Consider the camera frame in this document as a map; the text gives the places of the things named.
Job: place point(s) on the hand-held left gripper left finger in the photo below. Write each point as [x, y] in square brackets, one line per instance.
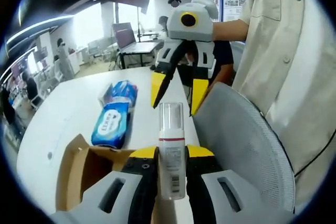
[141, 182]

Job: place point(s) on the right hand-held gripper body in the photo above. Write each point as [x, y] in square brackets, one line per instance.
[191, 27]

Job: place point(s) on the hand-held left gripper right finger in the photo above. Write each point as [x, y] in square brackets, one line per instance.
[207, 182]

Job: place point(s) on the white pump bottle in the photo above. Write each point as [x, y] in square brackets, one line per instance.
[172, 155]

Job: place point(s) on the blue soft wipes pack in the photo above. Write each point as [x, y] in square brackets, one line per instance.
[110, 127]

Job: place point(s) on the brown cardboard shoe box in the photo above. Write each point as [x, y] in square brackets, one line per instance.
[76, 171]

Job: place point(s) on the person's right hand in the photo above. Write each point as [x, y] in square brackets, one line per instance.
[189, 57]

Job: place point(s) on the dark purple monitor screen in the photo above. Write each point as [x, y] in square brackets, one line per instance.
[124, 35]

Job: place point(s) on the black studio light stand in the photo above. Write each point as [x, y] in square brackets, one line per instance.
[145, 1]

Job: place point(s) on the blue tissue pack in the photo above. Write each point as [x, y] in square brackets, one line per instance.
[120, 91]

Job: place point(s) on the grey mesh desk chair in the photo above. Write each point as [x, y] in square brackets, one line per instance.
[236, 134]

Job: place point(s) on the grey mesh office chair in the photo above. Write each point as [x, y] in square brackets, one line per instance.
[95, 48]

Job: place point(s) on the black frame desk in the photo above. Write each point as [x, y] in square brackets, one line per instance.
[141, 48]

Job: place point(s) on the dark wall screen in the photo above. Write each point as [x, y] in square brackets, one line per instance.
[40, 53]

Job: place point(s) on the pink wall screen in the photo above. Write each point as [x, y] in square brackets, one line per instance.
[19, 68]

